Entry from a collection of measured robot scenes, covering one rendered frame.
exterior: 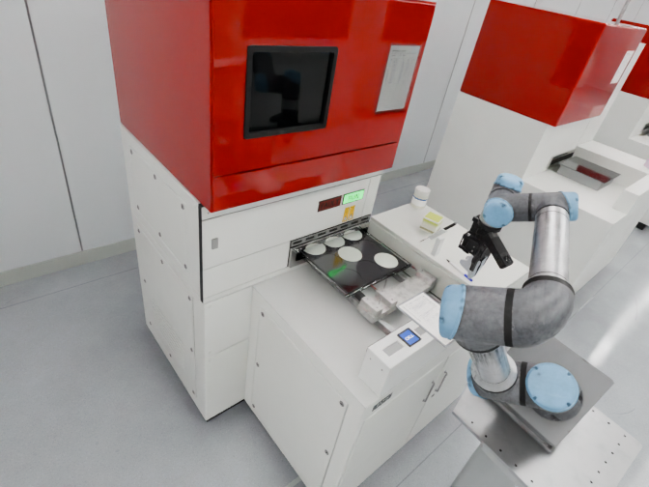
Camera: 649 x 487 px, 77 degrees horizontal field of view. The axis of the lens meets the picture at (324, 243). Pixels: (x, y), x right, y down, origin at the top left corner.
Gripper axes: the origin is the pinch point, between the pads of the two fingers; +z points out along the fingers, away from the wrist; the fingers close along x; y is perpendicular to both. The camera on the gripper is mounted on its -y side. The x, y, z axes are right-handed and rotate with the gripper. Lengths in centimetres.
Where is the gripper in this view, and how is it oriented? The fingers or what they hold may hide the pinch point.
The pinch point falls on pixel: (472, 276)
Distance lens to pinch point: 143.6
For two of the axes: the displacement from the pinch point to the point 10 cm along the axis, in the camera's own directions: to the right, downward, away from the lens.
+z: -1.6, 8.1, 5.7
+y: -6.4, -5.2, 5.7
